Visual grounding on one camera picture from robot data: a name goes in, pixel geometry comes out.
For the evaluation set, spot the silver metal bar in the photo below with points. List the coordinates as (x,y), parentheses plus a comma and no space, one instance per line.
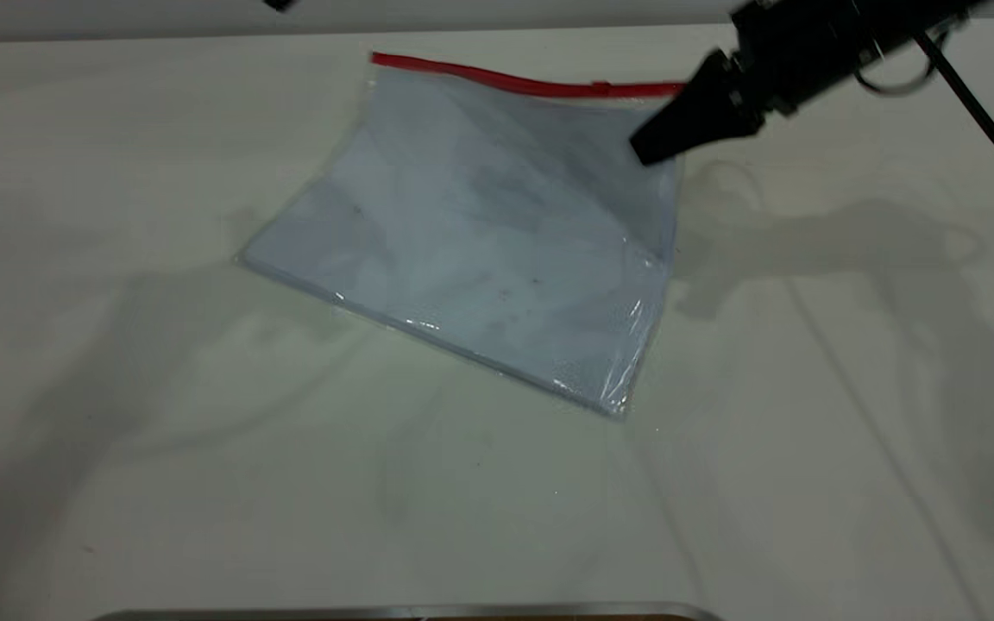
(411,613)

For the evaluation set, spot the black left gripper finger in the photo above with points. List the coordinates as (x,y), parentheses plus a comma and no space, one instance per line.
(279,4)

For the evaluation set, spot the clear plastic red-zip bag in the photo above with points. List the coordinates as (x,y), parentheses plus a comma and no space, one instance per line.
(462,233)

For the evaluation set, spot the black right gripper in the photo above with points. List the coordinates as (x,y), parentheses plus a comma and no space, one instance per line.
(799,52)

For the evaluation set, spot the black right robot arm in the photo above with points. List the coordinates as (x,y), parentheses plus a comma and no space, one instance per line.
(920,21)

